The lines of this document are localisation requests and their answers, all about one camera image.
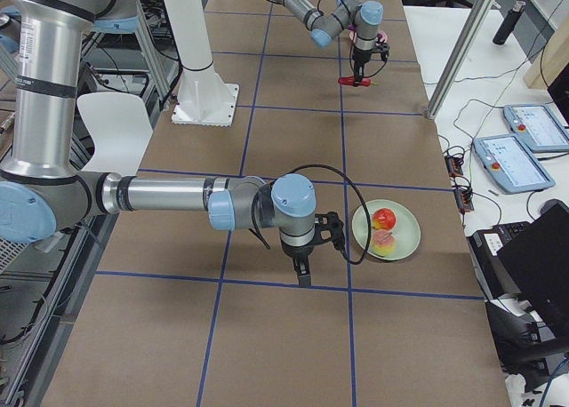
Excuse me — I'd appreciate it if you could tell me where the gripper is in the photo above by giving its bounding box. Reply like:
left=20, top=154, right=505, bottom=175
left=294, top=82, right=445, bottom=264
left=281, top=243, right=314, bottom=288
left=352, top=47, right=371, bottom=85

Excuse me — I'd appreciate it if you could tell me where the red chili pepper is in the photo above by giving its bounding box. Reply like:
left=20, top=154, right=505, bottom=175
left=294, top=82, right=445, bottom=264
left=338, top=76, right=373, bottom=87

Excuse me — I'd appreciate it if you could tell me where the peach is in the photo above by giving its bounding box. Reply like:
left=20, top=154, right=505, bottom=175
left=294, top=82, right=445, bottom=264
left=371, top=229, right=397, bottom=257

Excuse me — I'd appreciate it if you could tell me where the red apple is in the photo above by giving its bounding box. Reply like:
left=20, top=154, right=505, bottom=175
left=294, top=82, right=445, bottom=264
left=372, top=208, right=397, bottom=230

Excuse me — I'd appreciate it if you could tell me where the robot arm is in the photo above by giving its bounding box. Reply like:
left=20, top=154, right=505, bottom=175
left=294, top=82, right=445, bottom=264
left=1, top=0, right=317, bottom=287
left=273, top=0, right=389, bottom=87

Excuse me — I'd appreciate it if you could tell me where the pink plate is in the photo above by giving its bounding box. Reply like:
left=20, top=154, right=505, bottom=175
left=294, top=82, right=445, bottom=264
left=349, top=29, right=388, bottom=48

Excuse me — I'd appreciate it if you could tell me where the green plate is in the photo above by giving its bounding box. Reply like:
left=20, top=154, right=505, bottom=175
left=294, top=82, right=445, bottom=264
left=366, top=199, right=421, bottom=260

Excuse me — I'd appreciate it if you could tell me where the brown paper table cover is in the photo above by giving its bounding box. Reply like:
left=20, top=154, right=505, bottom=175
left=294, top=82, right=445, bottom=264
left=43, top=0, right=509, bottom=406

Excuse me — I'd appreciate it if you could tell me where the black bottle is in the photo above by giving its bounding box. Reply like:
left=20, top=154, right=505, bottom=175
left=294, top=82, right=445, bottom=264
left=493, top=1, right=525, bottom=45

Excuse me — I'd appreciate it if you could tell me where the near teach pendant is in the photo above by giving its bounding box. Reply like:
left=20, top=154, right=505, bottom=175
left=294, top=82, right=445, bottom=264
left=473, top=134, right=556, bottom=194

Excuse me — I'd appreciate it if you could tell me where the teach pendant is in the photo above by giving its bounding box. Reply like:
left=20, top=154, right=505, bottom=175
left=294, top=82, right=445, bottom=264
left=473, top=134, right=556, bottom=194
left=503, top=104, right=568, bottom=153

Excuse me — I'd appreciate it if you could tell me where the far teach pendant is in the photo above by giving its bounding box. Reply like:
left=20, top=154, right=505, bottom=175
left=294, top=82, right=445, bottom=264
left=503, top=104, right=568, bottom=153

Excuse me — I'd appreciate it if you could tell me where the white chair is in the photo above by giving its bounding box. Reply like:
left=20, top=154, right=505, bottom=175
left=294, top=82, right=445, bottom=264
left=76, top=92, right=153, bottom=176

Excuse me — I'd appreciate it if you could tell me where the black laptop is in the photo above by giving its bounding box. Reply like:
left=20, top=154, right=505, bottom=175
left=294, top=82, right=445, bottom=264
left=468, top=203, right=568, bottom=337

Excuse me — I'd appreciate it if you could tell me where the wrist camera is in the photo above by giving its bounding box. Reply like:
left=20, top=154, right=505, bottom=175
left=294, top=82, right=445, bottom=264
left=312, top=211, right=346, bottom=253
left=373, top=40, right=390, bottom=62

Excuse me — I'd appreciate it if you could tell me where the aluminium frame post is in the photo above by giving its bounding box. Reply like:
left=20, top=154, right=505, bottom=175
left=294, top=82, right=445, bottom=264
left=425, top=0, right=495, bottom=120

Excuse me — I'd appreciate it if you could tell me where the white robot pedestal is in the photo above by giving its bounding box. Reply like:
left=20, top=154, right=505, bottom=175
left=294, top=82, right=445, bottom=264
left=164, top=0, right=239, bottom=126

